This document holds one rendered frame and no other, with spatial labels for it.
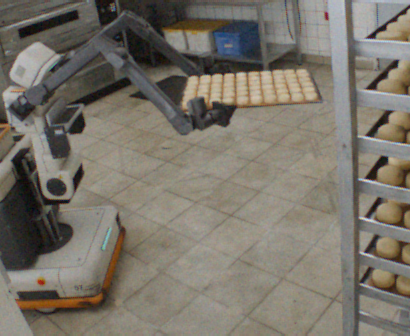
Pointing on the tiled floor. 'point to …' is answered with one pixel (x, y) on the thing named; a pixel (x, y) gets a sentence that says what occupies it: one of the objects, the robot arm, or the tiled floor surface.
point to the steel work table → (267, 52)
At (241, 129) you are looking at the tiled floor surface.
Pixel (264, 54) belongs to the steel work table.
